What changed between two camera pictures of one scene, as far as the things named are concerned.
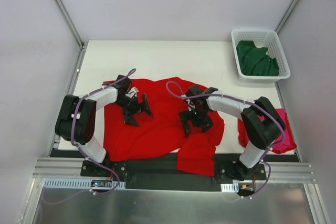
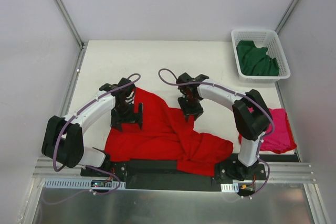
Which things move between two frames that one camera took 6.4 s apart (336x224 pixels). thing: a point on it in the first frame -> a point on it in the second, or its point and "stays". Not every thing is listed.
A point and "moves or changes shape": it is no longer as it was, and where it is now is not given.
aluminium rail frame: x=59 y=193 stays
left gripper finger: x=128 y=119 -> x=117 y=125
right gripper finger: x=209 y=124 -> x=197 y=114
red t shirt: x=165 y=133 moves or changes shape
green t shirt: x=254 y=61 stays
